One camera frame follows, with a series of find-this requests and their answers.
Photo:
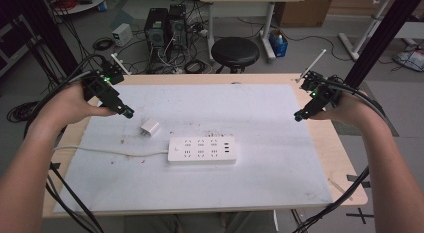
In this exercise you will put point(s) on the round white table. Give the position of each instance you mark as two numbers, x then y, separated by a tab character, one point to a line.
80	2

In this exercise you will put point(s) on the person's left hand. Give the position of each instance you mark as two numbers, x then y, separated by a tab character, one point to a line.
68	104

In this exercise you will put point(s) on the white power strip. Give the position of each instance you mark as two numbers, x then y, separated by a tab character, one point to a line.
201	149

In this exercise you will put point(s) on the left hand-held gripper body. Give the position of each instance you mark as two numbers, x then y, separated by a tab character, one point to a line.
101	88

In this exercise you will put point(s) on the white table mat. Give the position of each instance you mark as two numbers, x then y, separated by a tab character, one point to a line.
206	183

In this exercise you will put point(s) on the blue storage box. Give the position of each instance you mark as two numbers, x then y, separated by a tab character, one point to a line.
278	43

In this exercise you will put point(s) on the wooden table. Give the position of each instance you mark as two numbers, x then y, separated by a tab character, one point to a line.
340	149

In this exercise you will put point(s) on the white charger plug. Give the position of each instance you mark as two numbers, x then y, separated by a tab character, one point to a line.
150	127

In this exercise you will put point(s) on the black round stool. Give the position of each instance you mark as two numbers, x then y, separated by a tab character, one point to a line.
235	52

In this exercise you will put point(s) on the white metal stand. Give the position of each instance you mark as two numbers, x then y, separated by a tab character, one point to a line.
361	36

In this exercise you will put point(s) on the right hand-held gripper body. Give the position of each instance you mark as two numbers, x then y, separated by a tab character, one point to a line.
320	93

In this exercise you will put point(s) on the white power supply box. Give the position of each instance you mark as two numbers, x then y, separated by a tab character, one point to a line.
122	34

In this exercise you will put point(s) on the black metal post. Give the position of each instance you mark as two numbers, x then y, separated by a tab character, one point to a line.
383	38

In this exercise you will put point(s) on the black computer tower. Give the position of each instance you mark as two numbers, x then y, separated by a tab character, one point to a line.
156	31
178	24

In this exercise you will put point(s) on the person's right hand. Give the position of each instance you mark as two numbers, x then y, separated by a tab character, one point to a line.
350	108

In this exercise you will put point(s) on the black tape cross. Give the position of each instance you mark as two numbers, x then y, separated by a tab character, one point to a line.
360	215

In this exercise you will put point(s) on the cardboard box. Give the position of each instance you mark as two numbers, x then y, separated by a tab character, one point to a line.
305	9

